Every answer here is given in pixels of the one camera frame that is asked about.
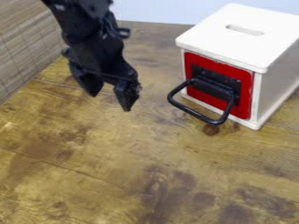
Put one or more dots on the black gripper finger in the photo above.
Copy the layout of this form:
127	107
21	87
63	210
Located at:
88	81
127	94

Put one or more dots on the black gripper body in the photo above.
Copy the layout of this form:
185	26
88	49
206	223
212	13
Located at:
96	49

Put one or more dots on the red drawer front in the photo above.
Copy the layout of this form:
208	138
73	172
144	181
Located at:
215	79

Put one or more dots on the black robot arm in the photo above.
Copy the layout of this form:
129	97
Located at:
81	10

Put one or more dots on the white wooden box cabinet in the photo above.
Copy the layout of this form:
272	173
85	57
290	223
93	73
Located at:
255	40

